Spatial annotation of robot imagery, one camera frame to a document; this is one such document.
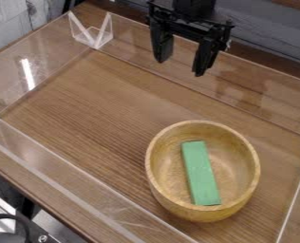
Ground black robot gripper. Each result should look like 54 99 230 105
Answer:
147 0 234 77

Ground black cable loop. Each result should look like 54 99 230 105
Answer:
0 213 34 243

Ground green rectangular block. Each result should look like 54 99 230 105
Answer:
181 140 220 206

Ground brown wooden bowl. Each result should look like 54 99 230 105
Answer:
144 120 260 222

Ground black metal frame bracket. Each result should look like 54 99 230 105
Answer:
13 211 61 243

